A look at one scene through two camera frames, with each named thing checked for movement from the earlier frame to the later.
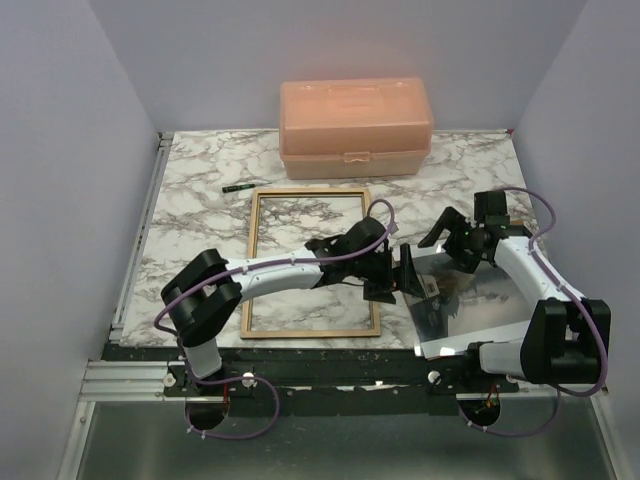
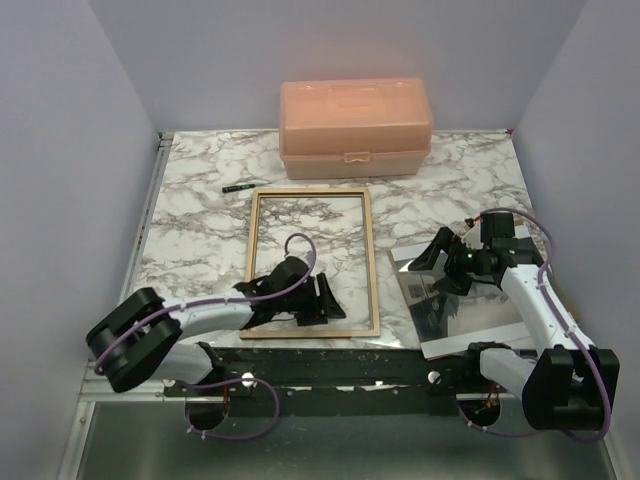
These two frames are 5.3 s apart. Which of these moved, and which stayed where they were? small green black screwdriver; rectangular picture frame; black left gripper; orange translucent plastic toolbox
Moved: black left gripper
Stayed: small green black screwdriver; orange translucent plastic toolbox; rectangular picture frame
